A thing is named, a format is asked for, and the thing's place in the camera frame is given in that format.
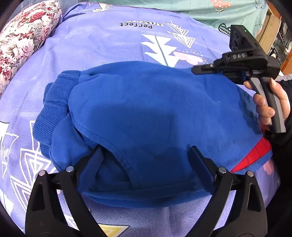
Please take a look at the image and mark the blue and red pants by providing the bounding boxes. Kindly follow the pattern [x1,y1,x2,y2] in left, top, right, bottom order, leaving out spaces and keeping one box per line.
[33,61,272,208]

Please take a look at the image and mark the person's right hand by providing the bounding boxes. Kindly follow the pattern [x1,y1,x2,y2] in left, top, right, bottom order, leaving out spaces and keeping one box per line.
[253,79,291,129]

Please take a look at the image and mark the wooden display cabinet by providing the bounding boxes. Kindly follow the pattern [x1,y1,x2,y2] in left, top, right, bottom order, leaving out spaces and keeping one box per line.
[256,1,291,75]

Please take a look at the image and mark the dark navy folded garment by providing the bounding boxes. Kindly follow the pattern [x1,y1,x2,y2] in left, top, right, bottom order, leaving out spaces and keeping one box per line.
[275,74,292,91]

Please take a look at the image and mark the teal heart-print blanket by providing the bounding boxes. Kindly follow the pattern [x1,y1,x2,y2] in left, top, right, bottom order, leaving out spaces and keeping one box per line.
[87,1,268,40]

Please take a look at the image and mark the purple patterned bed sheet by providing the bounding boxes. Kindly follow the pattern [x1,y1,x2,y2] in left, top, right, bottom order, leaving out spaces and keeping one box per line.
[1,3,280,236]

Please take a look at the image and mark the floral pink pillow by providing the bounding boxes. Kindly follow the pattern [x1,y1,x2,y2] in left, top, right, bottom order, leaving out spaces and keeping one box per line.
[1,1,62,94]

